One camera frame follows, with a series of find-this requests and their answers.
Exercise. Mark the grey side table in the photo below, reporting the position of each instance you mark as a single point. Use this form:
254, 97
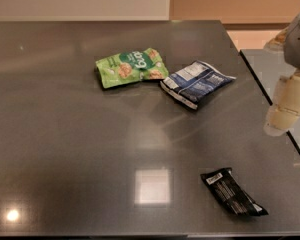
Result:
267, 68

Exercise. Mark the grey rounded gripper body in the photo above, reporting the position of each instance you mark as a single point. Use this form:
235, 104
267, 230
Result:
298, 47

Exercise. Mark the black rxbar chocolate wrapper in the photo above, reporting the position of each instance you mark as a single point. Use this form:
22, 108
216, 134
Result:
230, 195

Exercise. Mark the blue chip bag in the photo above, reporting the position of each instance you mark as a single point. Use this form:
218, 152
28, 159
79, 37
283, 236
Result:
194, 82

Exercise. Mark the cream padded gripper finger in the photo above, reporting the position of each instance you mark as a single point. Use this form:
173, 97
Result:
285, 110
277, 43

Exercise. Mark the green snack bag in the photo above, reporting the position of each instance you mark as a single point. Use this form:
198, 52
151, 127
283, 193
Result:
131, 67

